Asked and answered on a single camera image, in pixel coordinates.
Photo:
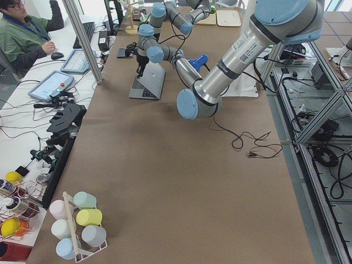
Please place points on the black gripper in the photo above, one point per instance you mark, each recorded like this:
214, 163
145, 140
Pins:
141, 61

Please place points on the grey laptop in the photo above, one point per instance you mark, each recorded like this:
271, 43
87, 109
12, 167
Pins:
150, 85

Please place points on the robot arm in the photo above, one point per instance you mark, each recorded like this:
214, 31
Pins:
161, 12
271, 22

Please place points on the folded grey cloth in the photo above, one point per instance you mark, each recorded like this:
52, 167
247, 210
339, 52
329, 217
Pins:
124, 53

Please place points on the wooden stand with round base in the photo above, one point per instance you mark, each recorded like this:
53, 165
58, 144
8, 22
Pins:
129, 9

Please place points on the blue desk lamp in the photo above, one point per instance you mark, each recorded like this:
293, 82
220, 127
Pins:
198, 62

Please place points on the teach pendant tablet far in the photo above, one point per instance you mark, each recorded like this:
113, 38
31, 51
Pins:
76, 63

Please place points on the teach pendant tablet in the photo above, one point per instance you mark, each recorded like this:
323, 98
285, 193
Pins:
51, 86
76, 63

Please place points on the wooden cutting board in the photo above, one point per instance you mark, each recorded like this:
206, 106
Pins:
210, 20

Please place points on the teach pendant tablet near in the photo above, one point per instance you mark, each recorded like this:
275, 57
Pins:
51, 86

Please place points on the black computer mouse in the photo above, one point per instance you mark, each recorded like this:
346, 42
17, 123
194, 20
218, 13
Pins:
56, 55

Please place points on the black gripper stand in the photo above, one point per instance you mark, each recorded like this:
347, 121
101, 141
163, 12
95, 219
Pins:
61, 122

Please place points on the cream plastic tray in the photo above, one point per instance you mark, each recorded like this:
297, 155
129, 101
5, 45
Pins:
228, 18

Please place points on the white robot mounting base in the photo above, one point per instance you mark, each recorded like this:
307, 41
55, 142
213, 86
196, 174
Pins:
244, 85

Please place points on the person in green jacket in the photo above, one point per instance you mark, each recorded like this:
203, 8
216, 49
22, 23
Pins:
24, 37

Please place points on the green cup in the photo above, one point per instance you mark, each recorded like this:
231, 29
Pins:
84, 200

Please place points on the yellow cup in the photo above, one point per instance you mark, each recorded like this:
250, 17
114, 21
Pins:
87, 217

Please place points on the pink cup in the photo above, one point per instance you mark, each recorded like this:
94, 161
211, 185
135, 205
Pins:
58, 210

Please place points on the grey cup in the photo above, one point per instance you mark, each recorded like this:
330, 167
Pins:
93, 235

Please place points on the white cup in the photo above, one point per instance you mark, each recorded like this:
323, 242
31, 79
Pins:
61, 229

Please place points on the blue cup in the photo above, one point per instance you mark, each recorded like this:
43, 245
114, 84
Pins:
65, 249

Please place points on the yellow ball in basket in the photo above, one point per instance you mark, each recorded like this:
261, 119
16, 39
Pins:
10, 227

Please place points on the aluminium frame post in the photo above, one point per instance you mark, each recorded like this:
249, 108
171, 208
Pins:
74, 17

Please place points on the white wire cup rack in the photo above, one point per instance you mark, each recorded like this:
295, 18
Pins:
82, 250

